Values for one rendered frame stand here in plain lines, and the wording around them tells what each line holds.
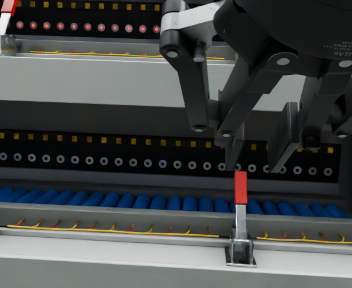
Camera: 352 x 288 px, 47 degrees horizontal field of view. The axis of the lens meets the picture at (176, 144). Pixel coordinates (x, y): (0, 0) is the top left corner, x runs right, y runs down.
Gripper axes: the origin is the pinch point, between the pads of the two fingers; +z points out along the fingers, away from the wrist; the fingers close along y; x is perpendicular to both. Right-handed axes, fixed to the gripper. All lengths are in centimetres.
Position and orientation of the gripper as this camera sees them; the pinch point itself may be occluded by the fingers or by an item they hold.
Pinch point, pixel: (258, 140)
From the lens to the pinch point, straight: 31.0
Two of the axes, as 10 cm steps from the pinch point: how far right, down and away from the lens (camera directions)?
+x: 0.6, -9.3, 3.5
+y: 10.0, 0.4, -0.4
